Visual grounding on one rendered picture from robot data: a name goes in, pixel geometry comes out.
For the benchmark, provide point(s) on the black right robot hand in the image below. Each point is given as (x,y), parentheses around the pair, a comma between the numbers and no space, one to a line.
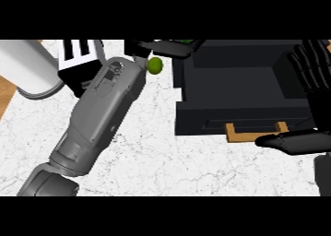
(322,107)

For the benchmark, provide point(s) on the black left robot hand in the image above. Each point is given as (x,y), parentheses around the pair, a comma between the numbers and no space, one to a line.
(171,48)

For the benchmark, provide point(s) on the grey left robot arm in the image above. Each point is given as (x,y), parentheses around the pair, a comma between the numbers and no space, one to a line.
(102,104)

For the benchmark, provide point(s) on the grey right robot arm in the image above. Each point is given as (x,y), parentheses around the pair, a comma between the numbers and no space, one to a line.
(328,175)

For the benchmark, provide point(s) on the green cup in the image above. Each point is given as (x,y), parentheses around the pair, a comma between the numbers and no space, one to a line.
(155,66)

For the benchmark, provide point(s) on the dark grey drawer front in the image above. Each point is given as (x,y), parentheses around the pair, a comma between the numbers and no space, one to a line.
(245,115)

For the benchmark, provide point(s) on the dark grey open drawer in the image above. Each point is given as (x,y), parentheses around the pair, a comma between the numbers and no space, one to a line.
(236,76)

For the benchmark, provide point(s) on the small green object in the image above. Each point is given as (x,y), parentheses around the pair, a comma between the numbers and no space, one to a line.
(187,41)

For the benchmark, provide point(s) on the black and white toaster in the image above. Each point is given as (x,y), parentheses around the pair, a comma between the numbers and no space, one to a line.
(79,66)

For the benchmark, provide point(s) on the white cylindrical container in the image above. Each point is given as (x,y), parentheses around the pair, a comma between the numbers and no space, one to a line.
(23,64)

